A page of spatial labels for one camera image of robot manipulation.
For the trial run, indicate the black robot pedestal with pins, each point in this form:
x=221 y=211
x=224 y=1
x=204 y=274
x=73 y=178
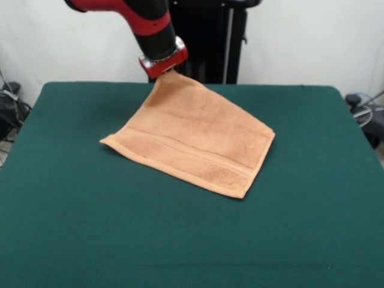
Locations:
x=210 y=45

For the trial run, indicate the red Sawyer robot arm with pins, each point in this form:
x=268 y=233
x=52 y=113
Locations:
x=147 y=27

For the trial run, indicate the tan terry towel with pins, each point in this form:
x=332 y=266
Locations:
x=192 y=138

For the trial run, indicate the dark green table cloth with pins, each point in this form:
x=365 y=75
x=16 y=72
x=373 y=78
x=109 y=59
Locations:
x=120 y=225

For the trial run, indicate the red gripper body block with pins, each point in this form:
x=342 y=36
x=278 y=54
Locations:
x=166 y=66

